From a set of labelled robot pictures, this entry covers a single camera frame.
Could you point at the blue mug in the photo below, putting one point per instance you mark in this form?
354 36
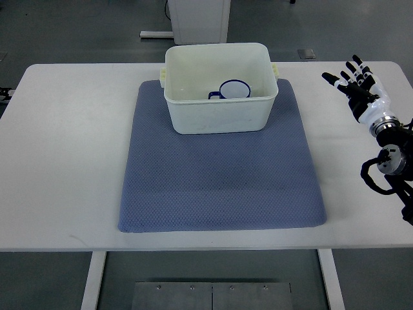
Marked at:
231 89

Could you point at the metal floor plate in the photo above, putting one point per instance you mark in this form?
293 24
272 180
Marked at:
212 295

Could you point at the right white table leg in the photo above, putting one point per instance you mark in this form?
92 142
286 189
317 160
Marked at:
330 279

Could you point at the cream plastic box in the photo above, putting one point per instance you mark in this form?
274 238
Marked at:
191 72

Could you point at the blue textured mat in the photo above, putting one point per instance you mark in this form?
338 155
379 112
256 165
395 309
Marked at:
218 182

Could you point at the left white table leg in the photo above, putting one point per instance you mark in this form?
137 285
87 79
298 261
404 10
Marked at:
93 281

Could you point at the white table leg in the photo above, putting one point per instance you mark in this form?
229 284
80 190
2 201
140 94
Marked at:
93 281
330 279

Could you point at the black clamp at table edge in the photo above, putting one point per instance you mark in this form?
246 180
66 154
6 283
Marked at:
6 94

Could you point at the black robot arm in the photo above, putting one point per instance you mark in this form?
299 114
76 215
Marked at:
394 161

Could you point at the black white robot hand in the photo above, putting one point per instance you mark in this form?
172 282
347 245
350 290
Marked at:
368 100

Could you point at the white pedestal cabinet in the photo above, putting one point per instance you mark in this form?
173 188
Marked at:
195 22

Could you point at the grey floor socket cover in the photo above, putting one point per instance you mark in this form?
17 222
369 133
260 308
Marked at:
306 53

